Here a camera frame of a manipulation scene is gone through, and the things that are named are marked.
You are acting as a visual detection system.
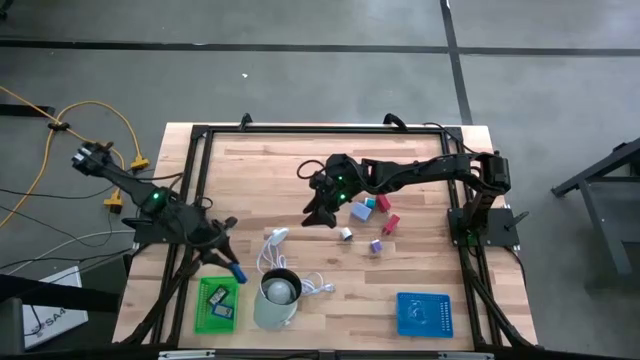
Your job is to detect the lavender power adapter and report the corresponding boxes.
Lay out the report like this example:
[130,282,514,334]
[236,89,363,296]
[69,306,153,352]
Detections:
[350,201,373,223]

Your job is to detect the white box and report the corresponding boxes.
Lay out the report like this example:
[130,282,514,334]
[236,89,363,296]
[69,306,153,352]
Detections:
[22,265,90,350]

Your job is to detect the black aluminium rig frame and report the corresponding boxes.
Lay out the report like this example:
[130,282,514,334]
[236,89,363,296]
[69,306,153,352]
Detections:
[119,122,539,349]

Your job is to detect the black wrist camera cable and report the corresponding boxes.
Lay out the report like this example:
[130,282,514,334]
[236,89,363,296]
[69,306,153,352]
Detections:
[296,158,329,181]

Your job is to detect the black metal table frame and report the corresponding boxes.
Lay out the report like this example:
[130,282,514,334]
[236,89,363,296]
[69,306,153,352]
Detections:
[551,137,640,276]

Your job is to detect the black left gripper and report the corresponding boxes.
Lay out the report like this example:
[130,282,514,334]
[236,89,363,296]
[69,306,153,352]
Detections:
[192,216,240,269]

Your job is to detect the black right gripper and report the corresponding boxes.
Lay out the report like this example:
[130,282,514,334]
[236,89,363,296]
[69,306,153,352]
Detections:
[301,166,354,230]

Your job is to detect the yellow extension cord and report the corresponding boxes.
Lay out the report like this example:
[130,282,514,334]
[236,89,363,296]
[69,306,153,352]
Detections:
[0,84,151,229]

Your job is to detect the silver metal bracket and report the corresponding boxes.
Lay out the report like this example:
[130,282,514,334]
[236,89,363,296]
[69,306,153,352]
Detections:
[437,351,494,360]
[158,349,216,360]

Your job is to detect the green plastic basket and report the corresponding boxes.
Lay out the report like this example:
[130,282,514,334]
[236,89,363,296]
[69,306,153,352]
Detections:
[193,276,241,335]

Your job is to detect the pale green desk lamp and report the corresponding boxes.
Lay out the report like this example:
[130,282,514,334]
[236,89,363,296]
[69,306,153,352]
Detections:
[252,268,303,331]

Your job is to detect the blue plastic basket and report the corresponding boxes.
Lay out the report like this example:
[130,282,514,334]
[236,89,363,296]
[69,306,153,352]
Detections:
[395,291,455,339]

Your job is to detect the white lamp power cord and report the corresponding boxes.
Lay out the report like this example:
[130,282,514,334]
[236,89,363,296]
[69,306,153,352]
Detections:
[256,227,337,298]

